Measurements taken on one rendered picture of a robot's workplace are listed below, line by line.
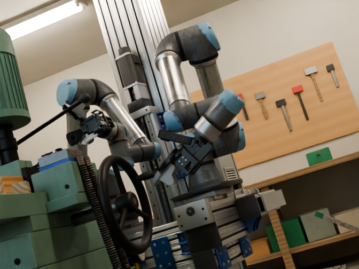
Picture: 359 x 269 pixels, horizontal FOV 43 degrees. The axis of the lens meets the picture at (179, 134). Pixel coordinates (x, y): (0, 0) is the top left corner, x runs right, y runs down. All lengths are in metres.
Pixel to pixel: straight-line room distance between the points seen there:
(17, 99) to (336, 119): 3.50
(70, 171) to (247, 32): 3.72
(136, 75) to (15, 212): 1.12
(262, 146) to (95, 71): 2.00
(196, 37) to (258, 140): 2.93
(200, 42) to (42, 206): 0.82
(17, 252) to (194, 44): 0.94
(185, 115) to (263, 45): 3.39
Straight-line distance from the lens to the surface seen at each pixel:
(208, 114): 1.32
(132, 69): 2.14
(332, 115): 4.56
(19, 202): 1.21
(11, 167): 1.47
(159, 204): 2.05
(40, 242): 1.24
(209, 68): 1.74
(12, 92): 1.51
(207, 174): 1.81
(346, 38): 4.76
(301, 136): 4.52
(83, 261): 1.38
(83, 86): 1.98
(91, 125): 1.62
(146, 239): 1.35
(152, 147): 1.84
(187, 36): 1.70
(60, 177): 1.29
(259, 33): 4.79
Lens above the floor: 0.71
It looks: 11 degrees up
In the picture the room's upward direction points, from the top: 17 degrees counter-clockwise
